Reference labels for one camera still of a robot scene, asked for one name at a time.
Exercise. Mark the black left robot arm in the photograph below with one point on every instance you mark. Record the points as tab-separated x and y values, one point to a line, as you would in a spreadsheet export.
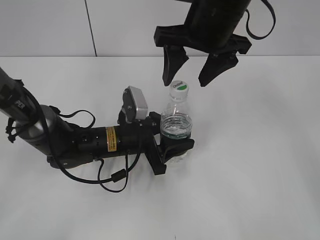
68	145

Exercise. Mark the clear Cestbon water bottle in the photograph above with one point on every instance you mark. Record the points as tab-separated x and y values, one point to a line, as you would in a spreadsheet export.
176	122

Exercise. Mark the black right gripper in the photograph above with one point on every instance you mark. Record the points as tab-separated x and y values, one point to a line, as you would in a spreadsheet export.
209	27

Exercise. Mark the white green bottle cap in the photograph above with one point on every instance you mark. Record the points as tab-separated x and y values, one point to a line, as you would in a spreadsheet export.
178	90

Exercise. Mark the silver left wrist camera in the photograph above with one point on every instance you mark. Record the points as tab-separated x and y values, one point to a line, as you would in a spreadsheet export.
135	107

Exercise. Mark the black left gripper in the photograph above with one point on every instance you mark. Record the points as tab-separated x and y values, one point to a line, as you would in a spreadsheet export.
138	138

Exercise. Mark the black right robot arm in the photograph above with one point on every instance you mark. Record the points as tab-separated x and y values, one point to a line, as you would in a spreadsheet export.
209	28

